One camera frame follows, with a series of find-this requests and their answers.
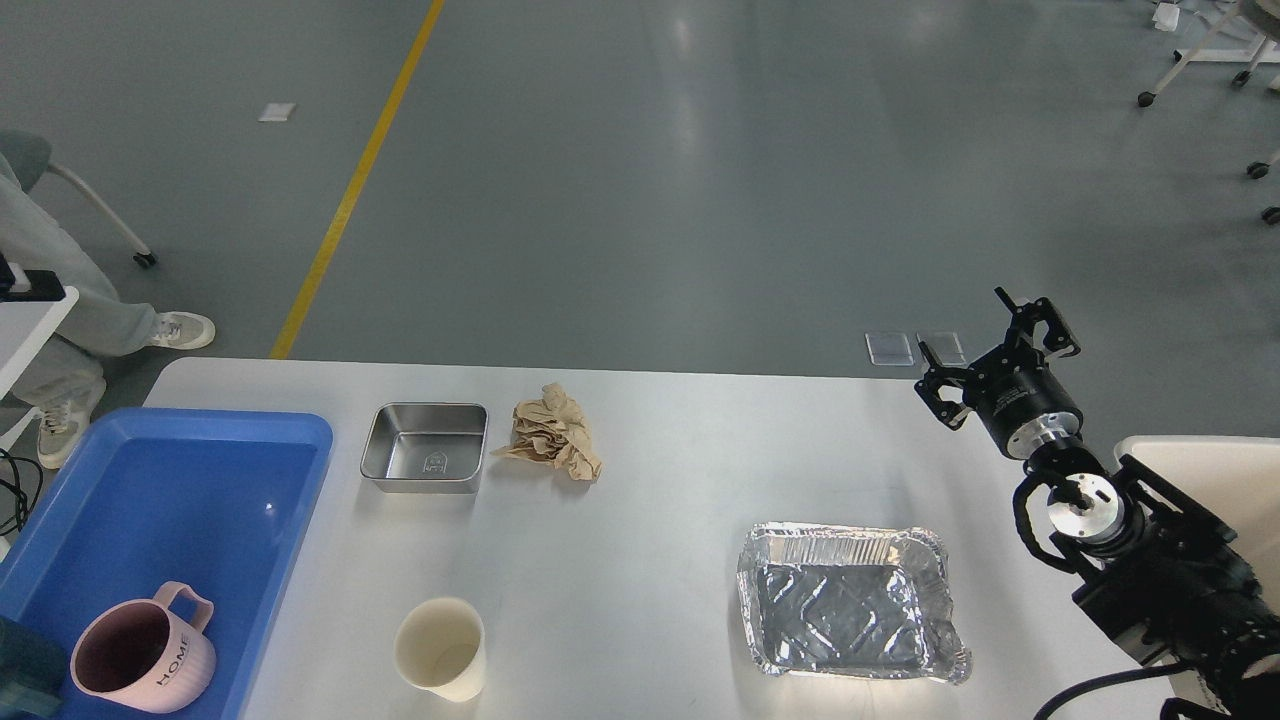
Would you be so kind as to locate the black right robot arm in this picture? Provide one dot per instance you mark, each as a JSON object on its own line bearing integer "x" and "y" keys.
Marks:
{"x": 1160, "y": 576}

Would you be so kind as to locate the white side table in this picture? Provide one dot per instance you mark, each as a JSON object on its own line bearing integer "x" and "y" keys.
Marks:
{"x": 26, "y": 325}

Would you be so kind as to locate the white plastic bin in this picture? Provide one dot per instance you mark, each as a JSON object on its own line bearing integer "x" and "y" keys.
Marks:
{"x": 1235, "y": 477}

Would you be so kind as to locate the pink mug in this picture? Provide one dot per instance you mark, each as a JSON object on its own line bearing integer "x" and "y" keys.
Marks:
{"x": 150, "y": 654}

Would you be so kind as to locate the aluminium foil tray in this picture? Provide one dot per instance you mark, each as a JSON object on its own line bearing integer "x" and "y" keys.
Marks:
{"x": 866, "y": 603}

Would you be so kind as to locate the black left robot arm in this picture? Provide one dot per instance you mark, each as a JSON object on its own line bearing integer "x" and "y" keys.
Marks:
{"x": 29, "y": 285}

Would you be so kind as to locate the white rolling stand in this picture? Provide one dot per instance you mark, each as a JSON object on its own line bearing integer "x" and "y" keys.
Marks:
{"x": 1261, "y": 22}

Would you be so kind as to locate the person in grey trousers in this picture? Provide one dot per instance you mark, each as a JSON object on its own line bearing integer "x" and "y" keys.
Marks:
{"x": 65, "y": 380}

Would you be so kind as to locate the grey office chair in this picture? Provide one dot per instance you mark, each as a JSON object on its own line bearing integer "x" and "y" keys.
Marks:
{"x": 141, "y": 253}

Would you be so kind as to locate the stainless steel square tray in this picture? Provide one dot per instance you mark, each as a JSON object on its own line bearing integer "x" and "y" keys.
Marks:
{"x": 431, "y": 449}

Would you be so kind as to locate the crumpled brown paper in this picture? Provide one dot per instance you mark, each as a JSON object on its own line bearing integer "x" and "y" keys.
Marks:
{"x": 553, "y": 430}

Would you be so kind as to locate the blue plastic tray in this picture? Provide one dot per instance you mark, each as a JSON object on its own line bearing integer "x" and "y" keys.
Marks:
{"x": 219, "y": 500}

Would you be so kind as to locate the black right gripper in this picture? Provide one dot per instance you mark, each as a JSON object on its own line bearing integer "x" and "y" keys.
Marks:
{"x": 1027, "y": 407}

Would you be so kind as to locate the cream paper cup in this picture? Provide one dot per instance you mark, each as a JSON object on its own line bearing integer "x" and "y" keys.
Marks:
{"x": 440, "y": 647}

